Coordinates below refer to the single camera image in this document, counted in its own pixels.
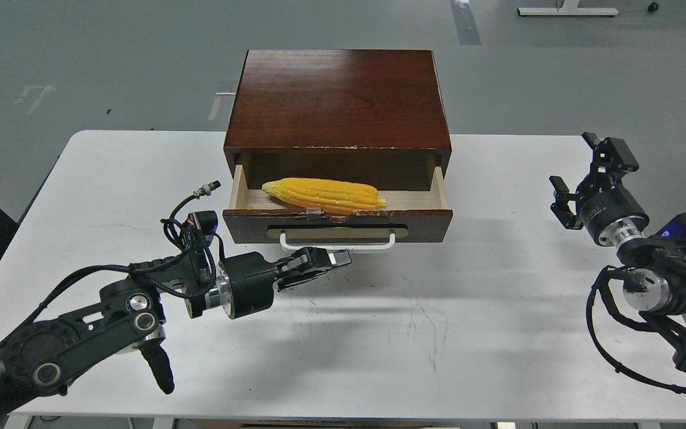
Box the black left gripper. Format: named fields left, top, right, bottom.
left=220, top=247, right=352, bottom=320

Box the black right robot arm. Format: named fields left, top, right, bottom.
left=550, top=132, right=686, bottom=394

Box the white stand base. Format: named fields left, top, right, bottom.
left=516, top=1, right=620, bottom=17

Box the wooden drawer with white handle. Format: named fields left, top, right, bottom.
left=222, top=164, right=454, bottom=247

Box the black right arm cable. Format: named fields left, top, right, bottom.
left=585, top=265, right=686, bottom=399

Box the dark wooden cabinet box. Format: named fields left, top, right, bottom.
left=223, top=49, right=452, bottom=191

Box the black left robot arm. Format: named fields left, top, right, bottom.
left=0, top=181, right=352, bottom=417

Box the yellow toy corn cob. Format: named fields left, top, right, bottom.
left=261, top=178, right=387, bottom=215

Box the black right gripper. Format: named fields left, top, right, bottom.
left=549, top=132, right=650, bottom=247

